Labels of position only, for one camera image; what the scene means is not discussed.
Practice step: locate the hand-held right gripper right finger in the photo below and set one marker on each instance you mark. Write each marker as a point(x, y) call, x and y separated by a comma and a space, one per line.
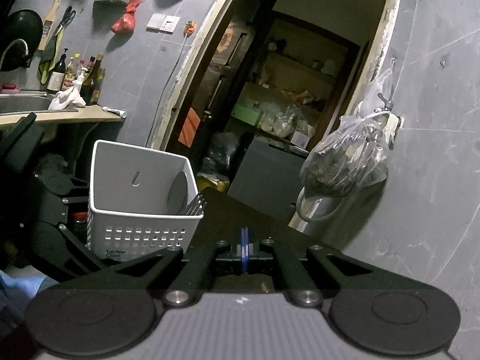
point(279, 262)

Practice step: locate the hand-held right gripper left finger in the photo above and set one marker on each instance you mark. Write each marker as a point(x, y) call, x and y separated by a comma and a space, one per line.
point(210, 258)

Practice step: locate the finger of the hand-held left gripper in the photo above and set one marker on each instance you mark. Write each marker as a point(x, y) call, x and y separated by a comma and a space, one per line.
point(77, 195)
point(80, 251)

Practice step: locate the white perforated plastic basket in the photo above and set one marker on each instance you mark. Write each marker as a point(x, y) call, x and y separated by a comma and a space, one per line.
point(123, 202)

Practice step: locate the metal fork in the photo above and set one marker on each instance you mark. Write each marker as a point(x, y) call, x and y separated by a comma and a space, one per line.
point(197, 204)

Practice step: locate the dark jar red lid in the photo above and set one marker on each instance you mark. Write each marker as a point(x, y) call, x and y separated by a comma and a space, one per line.
point(80, 228)

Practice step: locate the yellow container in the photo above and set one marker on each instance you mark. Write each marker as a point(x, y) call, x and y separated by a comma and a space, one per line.
point(217, 185)

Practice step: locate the beige kitchen counter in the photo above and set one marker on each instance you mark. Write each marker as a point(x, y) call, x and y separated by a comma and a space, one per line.
point(90, 115)

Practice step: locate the grey cabinet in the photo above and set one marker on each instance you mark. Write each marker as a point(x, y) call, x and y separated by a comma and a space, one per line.
point(270, 180)

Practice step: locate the white tube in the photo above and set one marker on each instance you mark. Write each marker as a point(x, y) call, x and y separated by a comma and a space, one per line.
point(114, 111)

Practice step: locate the steel sink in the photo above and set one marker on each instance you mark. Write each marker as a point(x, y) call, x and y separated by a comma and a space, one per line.
point(26, 103)

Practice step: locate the white cloth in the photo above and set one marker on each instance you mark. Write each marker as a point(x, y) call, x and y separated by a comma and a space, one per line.
point(67, 99)

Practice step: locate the black plastic bag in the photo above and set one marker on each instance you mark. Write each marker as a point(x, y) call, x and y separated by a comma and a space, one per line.
point(223, 152)

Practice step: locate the pink dish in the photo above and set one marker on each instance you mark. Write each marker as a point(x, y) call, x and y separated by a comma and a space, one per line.
point(8, 88)

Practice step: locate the row of sauce bottles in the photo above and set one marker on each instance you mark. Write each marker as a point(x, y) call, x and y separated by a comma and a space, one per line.
point(90, 82)

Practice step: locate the clear hanging plastic bag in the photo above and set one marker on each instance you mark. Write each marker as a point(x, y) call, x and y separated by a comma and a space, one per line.
point(345, 157)

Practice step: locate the orange sign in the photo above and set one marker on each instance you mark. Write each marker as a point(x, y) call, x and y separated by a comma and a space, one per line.
point(189, 127)

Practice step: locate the green cloth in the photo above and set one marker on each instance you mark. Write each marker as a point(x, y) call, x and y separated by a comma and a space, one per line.
point(50, 60)

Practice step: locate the white filled plastic bag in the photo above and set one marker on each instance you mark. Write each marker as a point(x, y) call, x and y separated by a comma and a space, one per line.
point(279, 122)

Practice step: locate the metal faucet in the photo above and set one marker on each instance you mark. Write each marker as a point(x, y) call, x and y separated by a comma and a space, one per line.
point(15, 47)

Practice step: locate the green box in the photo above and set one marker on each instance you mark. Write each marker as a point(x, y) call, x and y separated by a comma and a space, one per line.
point(245, 114)

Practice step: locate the black wok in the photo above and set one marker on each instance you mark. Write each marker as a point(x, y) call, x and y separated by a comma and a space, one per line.
point(20, 33)

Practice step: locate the dark wooden door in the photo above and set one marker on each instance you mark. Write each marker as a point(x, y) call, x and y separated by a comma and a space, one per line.
point(221, 93)

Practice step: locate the scissors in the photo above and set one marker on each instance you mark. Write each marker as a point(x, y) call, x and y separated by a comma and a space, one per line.
point(66, 17)

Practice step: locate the red plastic bag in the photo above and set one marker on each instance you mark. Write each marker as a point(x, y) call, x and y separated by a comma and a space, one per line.
point(125, 18)

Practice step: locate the storage shelf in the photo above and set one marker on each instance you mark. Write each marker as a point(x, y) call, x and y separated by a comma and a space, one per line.
point(300, 75)

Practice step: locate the sunflower poster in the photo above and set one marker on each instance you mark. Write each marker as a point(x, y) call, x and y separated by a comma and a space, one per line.
point(226, 39)

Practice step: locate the white wall switch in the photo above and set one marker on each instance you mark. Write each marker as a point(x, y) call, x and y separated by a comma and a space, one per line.
point(163, 23)

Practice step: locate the orange wall hook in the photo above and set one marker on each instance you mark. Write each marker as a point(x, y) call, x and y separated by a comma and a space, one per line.
point(190, 28)

